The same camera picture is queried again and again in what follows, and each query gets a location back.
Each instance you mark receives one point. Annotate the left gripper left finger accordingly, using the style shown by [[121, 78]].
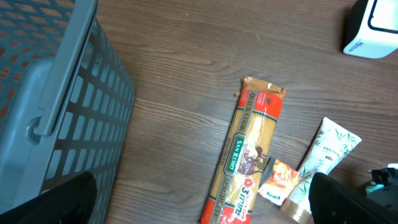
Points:
[[71, 202]]

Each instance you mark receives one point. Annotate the small orange snack packet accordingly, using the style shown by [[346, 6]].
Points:
[[278, 181]]

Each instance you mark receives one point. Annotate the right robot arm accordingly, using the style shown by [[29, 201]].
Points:
[[384, 186]]

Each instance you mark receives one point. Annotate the orange spaghetti pack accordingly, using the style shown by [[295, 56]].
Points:
[[244, 156]]

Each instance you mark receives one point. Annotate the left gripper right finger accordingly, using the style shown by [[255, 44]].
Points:
[[333, 203]]

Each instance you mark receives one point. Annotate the grey plastic basket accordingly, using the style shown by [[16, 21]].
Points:
[[66, 100]]

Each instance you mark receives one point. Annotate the white cream tube gold cap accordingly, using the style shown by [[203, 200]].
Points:
[[331, 145]]

